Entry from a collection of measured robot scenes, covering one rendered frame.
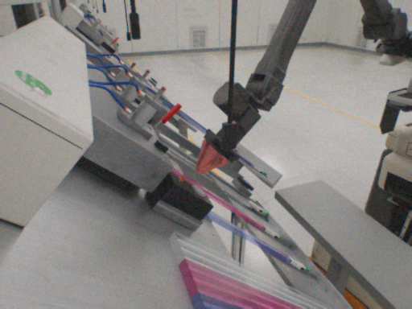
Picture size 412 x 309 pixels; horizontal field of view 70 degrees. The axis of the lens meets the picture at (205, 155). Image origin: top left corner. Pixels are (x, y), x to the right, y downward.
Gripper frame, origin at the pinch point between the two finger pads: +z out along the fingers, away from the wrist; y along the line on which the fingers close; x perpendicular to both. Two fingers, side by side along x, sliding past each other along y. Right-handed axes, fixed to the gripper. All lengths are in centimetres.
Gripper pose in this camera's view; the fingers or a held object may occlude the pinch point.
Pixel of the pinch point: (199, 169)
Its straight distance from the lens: 74.7
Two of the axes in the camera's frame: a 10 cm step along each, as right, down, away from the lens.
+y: 3.6, 4.4, -8.2
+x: 6.6, 5.0, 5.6
